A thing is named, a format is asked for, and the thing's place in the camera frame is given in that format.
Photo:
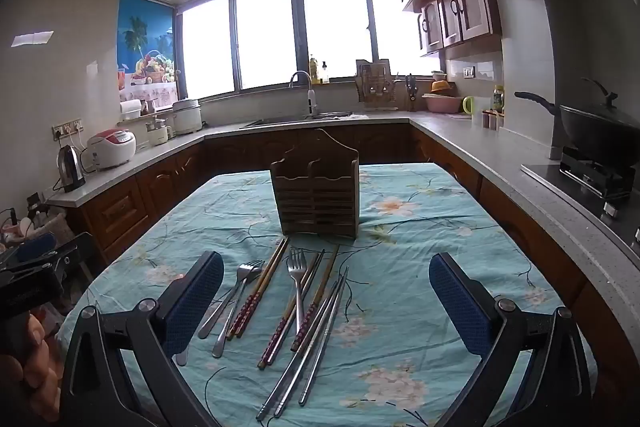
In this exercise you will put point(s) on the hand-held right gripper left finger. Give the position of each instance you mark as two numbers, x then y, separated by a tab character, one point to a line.
195	302

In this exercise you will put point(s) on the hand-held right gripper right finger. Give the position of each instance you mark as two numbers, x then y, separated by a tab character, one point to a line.
460	307

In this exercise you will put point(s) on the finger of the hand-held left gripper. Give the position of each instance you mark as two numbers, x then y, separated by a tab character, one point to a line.
70	252
32	245

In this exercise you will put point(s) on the metal spoon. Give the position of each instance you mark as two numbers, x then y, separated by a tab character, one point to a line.
181	358

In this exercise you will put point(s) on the metal chopstick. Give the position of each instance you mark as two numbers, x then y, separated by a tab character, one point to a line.
318	357
295	357
305	357

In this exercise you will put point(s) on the wooden utensil holder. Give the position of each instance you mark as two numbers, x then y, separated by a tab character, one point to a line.
315	192

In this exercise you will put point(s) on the person's left hand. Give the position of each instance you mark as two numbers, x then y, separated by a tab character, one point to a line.
37	357

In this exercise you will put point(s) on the teal floral tablecloth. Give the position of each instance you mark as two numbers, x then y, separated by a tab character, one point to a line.
410	257

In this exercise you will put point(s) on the steel electric kettle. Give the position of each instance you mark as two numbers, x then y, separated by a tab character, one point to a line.
70	169

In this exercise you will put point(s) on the red and white rice cooker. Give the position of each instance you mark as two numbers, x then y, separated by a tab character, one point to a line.
112	149

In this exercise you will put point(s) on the small white appliance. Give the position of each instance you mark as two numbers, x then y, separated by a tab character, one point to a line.
159	134

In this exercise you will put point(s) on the white paper roll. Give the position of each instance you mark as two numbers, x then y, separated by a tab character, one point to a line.
131	111

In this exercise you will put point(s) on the white electric pot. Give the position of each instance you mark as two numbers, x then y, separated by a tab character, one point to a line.
187	117

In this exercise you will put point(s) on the gas stove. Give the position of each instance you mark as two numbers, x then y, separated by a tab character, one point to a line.
590	177

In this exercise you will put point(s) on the spice jars set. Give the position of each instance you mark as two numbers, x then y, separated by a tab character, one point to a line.
491	120

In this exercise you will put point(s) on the green cup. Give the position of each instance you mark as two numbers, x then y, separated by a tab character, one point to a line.
468	105

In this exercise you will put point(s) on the pink plastic basin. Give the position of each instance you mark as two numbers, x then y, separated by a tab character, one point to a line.
442	104

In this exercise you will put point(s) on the steel kitchen sink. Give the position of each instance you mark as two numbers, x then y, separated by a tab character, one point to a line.
295	121

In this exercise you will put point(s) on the green label bottle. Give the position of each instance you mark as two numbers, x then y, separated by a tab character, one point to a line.
498	99

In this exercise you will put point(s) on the yellow bowl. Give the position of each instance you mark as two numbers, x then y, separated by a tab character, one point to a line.
441	87

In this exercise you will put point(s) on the black wok with lid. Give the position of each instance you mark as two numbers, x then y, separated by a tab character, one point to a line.
595	122

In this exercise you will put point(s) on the chrome kitchen faucet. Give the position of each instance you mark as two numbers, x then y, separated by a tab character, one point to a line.
311	99

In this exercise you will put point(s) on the countertop utensil rack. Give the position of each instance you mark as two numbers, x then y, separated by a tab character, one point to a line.
375	84

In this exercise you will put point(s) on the yellow oil bottle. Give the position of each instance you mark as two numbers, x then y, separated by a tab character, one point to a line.
314	71

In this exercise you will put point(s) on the kitchen window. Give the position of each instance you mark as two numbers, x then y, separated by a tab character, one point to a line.
320	27

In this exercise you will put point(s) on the wall power socket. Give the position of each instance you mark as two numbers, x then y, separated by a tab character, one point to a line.
67	129

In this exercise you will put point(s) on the tropical fruit wall poster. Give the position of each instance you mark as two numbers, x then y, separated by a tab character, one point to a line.
145	37

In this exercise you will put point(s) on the wall switch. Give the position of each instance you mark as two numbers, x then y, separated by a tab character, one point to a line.
468	72

